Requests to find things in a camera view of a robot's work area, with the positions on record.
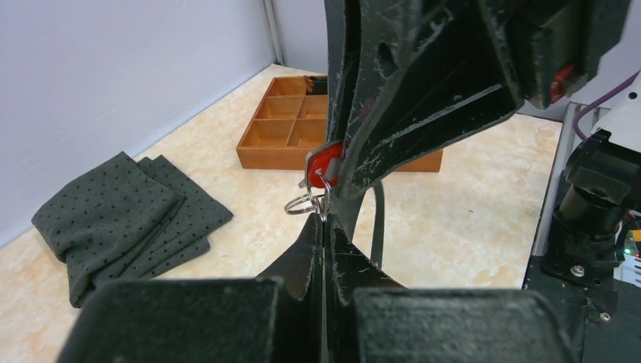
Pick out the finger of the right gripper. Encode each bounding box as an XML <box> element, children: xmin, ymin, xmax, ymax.
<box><xmin>324</xmin><ymin>0</ymin><xmax>361</xmax><ymax>142</ymax></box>

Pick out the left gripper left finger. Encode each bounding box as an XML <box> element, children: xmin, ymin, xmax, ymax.
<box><xmin>58</xmin><ymin>214</ymin><xmax>324</xmax><ymax>362</ymax></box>

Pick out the red key tag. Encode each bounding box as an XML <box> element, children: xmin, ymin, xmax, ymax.
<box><xmin>299</xmin><ymin>141</ymin><xmax>343</xmax><ymax>188</ymax></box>

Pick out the orange compartment tray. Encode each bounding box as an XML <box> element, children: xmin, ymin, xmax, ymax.
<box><xmin>235</xmin><ymin>75</ymin><xmax>444</xmax><ymax>174</ymax></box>

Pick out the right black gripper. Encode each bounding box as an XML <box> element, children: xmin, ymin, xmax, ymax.
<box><xmin>334</xmin><ymin>1</ymin><xmax>631</xmax><ymax>198</ymax></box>

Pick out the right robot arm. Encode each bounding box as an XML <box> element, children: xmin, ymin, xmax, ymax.
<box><xmin>324</xmin><ymin>1</ymin><xmax>640</xmax><ymax>288</ymax></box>

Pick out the dark grey folded cloth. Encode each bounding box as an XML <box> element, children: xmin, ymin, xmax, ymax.
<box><xmin>32</xmin><ymin>153</ymin><xmax>233</xmax><ymax>308</ymax></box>

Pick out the black rolled belt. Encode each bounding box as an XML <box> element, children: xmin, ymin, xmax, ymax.
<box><xmin>303</xmin><ymin>76</ymin><xmax>328</xmax><ymax>95</ymax></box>

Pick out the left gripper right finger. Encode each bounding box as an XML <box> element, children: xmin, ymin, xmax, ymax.
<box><xmin>325</xmin><ymin>215</ymin><xmax>576</xmax><ymax>362</ymax></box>

